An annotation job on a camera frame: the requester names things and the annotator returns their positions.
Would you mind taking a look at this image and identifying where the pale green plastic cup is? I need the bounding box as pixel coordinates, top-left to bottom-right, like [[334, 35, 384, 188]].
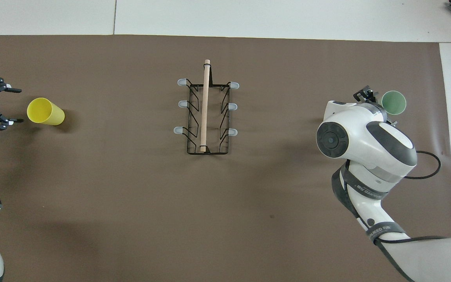
[[381, 90, 407, 116]]

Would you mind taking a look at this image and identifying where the yellow plastic cup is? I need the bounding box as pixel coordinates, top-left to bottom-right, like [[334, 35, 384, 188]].
[[27, 98, 65, 126]]

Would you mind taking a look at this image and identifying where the brown table mat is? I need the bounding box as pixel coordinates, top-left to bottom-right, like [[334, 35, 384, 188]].
[[0, 34, 451, 282]]

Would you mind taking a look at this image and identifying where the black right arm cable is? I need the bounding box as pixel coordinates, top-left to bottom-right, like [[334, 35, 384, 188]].
[[330, 151, 447, 282]]

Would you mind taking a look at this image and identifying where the black wire cup rack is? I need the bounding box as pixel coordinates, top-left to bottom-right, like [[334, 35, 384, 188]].
[[173, 59, 240, 155]]

